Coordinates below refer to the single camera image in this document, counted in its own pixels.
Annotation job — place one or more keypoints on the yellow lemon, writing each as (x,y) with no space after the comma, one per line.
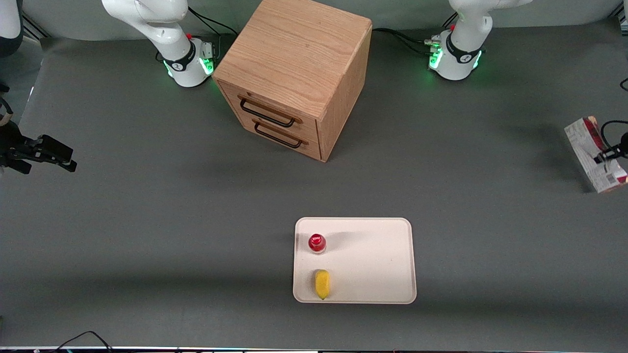
(322,284)

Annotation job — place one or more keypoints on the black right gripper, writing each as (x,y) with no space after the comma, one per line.
(11,145)

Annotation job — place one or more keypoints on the grey table mat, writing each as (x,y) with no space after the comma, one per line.
(147,220)

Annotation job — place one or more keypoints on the aluminium frame rail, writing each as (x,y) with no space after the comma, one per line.
(34,27)
(619,17)

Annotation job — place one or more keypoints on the beige plastic tray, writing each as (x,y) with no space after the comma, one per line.
(368,260)

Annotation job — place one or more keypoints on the red capped small bottle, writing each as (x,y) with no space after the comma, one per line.
(317,242)

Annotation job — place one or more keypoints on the wooden two-drawer cabinet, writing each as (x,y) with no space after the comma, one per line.
(294,49)

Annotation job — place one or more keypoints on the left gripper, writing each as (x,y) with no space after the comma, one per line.
(610,154)

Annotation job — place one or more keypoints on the red cookie box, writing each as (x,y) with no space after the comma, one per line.
(586,147)

